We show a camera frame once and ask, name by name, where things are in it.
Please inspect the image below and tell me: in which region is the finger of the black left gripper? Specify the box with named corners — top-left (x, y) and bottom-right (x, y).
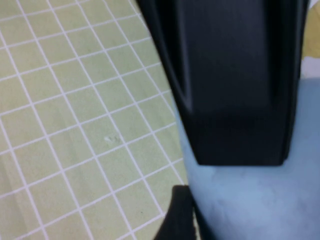
top-left (136, 0), bottom-right (308, 166)

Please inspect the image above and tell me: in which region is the light blue plastic cup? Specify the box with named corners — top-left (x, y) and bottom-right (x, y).
top-left (175, 77), bottom-right (320, 240)

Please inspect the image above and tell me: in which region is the green checkered table cloth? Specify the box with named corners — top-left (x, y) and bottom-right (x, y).
top-left (0, 0), bottom-right (191, 240)

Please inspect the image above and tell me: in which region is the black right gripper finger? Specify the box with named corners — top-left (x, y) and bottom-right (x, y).
top-left (151, 184), bottom-right (196, 240)

